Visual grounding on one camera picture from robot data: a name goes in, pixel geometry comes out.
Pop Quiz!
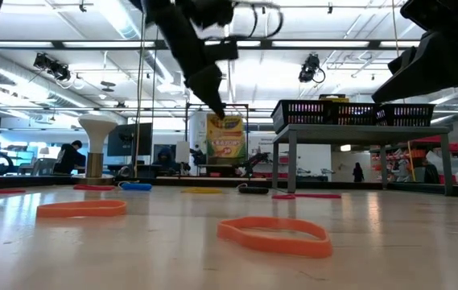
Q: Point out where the blue coil wristband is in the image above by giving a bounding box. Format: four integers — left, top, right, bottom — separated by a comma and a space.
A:
118, 180, 154, 192

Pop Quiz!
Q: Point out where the black coil wristband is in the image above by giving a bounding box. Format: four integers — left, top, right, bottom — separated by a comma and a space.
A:
234, 183, 269, 195

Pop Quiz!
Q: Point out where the red rubber band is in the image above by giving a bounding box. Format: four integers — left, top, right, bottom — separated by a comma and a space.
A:
72, 184, 116, 192
270, 193, 342, 201

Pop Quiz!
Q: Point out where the grey chair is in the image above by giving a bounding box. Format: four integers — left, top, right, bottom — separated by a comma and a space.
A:
18, 156, 60, 176

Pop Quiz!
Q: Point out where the shelving with red bins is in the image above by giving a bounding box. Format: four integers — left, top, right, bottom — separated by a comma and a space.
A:
369, 136, 458, 184

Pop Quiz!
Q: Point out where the black computer monitor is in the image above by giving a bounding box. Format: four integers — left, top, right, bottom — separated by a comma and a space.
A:
106, 122, 154, 158

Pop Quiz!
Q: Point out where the yellow rubber band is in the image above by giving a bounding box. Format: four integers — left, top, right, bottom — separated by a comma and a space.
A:
180, 187, 225, 195

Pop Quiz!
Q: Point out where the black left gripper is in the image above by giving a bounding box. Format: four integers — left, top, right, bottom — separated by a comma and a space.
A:
167, 23, 240, 120

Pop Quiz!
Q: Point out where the white mushroom table lamp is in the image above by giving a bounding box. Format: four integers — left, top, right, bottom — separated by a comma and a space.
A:
71, 114, 120, 186

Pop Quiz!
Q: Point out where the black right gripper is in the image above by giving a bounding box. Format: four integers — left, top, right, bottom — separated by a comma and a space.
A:
372, 0, 458, 104

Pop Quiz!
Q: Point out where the person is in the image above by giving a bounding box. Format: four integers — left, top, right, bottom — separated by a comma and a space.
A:
352, 162, 365, 183
53, 139, 87, 175
154, 147, 181, 170

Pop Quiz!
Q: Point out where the yellow hanging cable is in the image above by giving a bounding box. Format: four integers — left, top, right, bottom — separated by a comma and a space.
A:
134, 11, 147, 178
391, 0, 401, 53

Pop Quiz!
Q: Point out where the black plastic mesh basket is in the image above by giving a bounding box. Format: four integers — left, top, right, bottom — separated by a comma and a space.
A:
377, 102, 437, 128
270, 99, 334, 134
330, 100, 386, 126

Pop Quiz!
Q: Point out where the black ceiling camera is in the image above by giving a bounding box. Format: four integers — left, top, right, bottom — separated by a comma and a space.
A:
32, 52, 72, 83
298, 53, 326, 85

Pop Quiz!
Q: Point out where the grey perforated metal shelf riser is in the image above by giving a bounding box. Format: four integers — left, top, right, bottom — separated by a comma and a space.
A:
271, 123, 455, 197

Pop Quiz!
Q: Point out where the black stand frame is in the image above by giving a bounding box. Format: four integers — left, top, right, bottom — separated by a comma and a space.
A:
185, 102, 250, 178

